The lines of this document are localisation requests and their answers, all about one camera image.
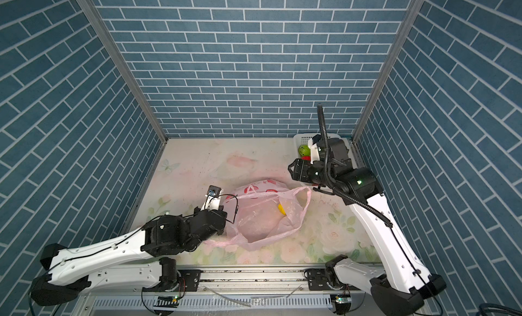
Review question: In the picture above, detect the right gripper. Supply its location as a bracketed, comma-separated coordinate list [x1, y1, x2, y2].
[288, 156, 333, 188]

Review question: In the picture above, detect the light green bumpy fruit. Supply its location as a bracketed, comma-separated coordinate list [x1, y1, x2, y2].
[298, 144, 311, 157]

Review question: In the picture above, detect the white perforated plastic basket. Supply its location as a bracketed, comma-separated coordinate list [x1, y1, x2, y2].
[293, 133, 358, 169]

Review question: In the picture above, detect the pink plastic bag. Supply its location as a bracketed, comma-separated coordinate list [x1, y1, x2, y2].
[204, 179, 312, 252]

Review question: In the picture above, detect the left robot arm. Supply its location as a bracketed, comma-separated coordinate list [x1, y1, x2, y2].
[29, 208, 227, 306]

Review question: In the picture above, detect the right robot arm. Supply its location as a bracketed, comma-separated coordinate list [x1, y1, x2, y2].
[288, 135, 447, 315]

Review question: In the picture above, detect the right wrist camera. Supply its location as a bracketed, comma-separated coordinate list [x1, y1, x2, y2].
[307, 134, 325, 162]

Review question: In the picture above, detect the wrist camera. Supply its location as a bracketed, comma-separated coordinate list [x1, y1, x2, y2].
[307, 134, 325, 162]
[201, 186, 222, 210]

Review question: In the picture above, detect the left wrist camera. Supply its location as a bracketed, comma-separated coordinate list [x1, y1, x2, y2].
[201, 186, 222, 210]

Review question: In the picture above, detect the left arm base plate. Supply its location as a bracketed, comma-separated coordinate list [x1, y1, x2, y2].
[143, 270, 201, 293]

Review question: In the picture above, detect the aluminium front rail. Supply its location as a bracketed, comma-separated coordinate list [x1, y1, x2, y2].
[81, 264, 421, 296]

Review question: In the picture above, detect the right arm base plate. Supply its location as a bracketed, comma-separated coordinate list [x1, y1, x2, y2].
[304, 268, 359, 291]

